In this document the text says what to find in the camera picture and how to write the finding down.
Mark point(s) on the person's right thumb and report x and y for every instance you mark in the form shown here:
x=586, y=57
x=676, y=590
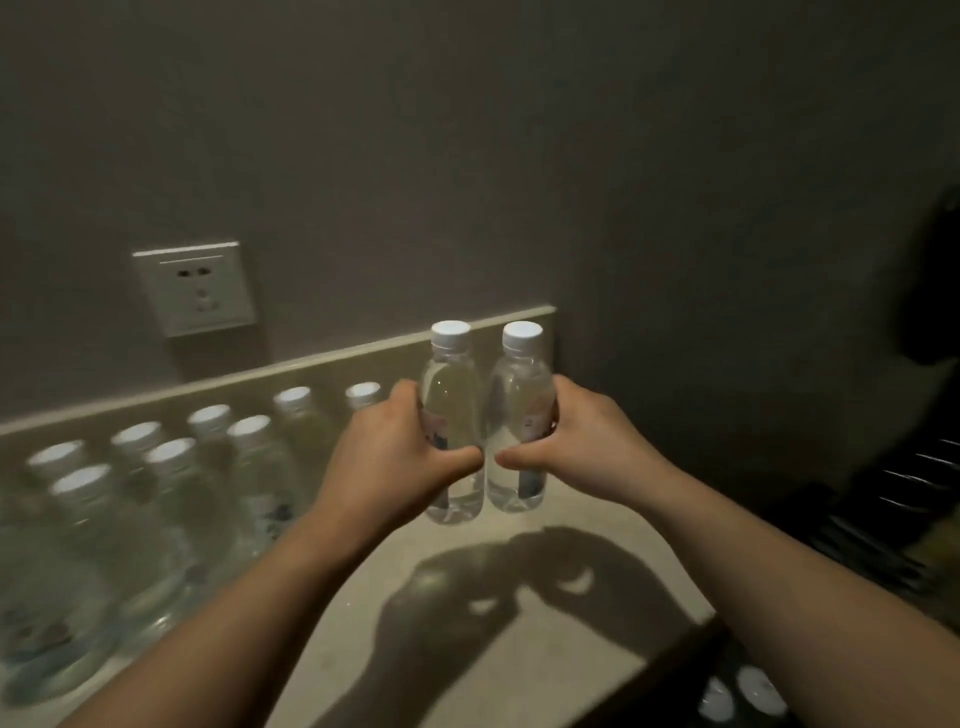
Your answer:
x=521, y=457

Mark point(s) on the group of clear water bottles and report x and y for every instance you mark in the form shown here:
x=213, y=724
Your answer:
x=150, y=525

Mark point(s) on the person's right forearm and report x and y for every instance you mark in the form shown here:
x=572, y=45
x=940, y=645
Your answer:
x=795, y=600

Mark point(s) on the person's right hand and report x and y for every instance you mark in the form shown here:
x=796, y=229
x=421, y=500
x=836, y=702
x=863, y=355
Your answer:
x=592, y=450

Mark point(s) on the person's left thumb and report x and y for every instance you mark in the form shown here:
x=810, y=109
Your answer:
x=454, y=463

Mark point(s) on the person's left hand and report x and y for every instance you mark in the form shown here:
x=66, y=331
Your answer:
x=382, y=465

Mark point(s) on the white wall power socket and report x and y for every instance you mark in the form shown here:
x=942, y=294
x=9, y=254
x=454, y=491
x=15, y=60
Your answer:
x=196, y=289

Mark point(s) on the person's left forearm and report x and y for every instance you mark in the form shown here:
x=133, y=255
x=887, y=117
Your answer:
x=247, y=622

